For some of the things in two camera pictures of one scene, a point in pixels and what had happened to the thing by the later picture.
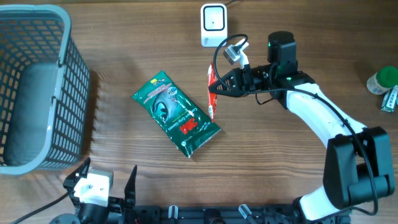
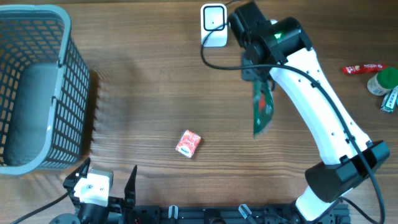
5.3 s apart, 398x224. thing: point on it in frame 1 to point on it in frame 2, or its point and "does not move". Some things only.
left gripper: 116,205 does not move
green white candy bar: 390,99 does not move
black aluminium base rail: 230,214 does not move
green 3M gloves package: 185,124 to 263,106
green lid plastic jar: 385,78 does not move
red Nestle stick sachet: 212,99 to 362,68
